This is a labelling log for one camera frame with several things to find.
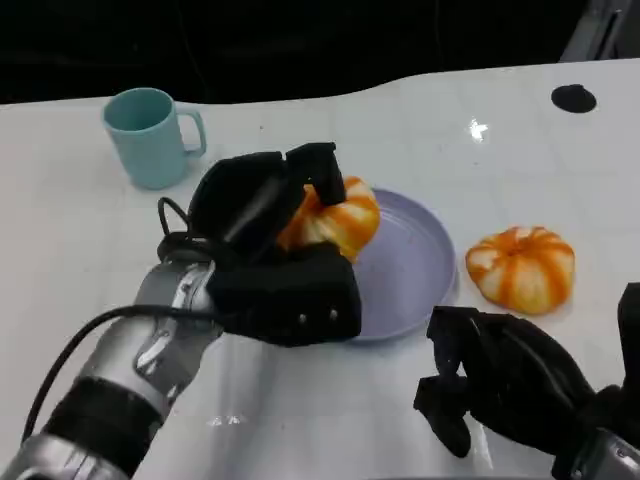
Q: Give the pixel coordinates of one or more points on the orange and white bread roll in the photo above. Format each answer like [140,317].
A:
[520,270]
[345,220]

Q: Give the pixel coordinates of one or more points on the pale green mug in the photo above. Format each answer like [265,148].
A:
[147,145]

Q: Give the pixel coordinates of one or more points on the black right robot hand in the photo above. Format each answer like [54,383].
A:
[520,370]

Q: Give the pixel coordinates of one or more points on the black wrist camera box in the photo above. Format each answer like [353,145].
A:
[295,295]
[630,330]

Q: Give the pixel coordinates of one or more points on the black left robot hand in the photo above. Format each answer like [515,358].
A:
[245,205]

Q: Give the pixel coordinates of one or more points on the grey metal frame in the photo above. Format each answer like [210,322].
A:
[600,30]

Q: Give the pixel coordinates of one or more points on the lilac plate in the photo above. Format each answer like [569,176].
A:
[405,270]

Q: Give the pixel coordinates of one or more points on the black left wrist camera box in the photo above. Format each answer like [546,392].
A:
[295,295]

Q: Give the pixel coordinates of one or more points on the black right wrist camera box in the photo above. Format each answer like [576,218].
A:
[630,330]

